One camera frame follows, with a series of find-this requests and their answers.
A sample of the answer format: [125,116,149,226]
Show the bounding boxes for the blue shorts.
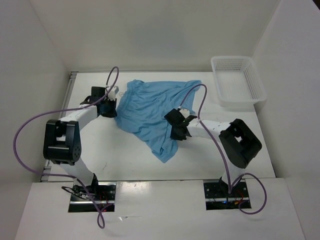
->
[115,79,201,163]

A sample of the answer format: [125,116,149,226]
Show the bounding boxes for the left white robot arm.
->
[43,86,119,200]

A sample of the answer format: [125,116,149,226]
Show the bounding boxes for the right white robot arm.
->
[164,108,262,197]

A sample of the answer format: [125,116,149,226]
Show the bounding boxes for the white plastic basket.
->
[210,56,267,109]

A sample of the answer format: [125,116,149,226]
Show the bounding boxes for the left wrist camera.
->
[106,86,119,101]

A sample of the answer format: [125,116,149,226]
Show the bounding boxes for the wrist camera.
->
[179,108,190,118]
[106,86,119,101]

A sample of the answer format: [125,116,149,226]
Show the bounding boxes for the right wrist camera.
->
[179,108,190,118]

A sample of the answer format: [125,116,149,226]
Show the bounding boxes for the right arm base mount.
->
[203,179,252,211]

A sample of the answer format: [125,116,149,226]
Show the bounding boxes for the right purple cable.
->
[178,84,268,215]

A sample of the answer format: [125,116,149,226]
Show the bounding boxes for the purple cable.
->
[13,66,120,230]
[178,84,268,215]

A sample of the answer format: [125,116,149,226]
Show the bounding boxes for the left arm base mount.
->
[61,181,117,213]

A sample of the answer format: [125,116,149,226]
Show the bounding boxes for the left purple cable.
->
[13,66,120,230]

